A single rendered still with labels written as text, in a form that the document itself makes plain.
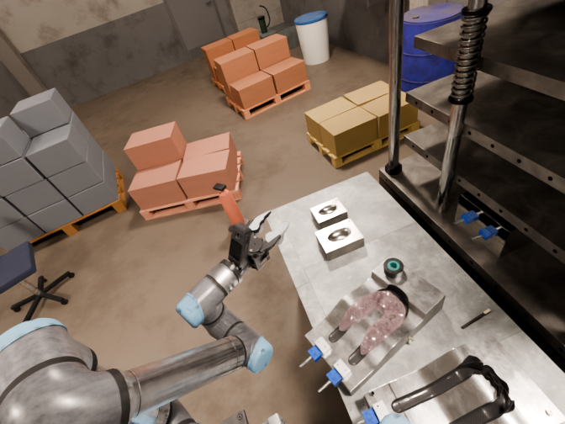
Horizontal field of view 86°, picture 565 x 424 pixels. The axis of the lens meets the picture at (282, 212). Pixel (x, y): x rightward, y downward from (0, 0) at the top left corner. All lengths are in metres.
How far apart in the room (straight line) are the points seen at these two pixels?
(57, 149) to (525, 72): 3.66
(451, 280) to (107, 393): 1.30
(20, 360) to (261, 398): 1.73
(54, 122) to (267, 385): 3.42
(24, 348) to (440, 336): 1.24
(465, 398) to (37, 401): 1.06
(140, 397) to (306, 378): 1.64
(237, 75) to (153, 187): 2.45
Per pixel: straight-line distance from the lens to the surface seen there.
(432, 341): 1.37
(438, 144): 1.80
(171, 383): 0.64
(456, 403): 1.21
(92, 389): 0.58
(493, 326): 1.45
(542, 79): 1.26
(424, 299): 1.32
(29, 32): 9.04
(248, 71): 5.19
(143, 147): 3.63
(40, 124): 4.24
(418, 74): 4.13
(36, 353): 0.63
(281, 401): 2.17
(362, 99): 3.76
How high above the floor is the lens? 2.05
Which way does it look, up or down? 43 degrees down
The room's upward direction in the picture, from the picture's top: 18 degrees counter-clockwise
